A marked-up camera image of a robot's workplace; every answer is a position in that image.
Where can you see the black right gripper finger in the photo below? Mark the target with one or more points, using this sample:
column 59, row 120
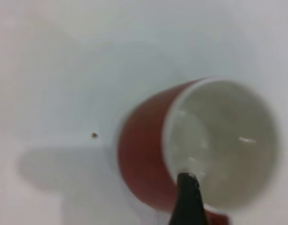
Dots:
column 188, row 201

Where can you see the red ceramic mug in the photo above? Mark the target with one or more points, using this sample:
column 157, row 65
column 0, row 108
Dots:
column 143, row 145

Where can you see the single stray coffee bean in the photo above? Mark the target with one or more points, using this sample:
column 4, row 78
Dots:
column 94, row 135

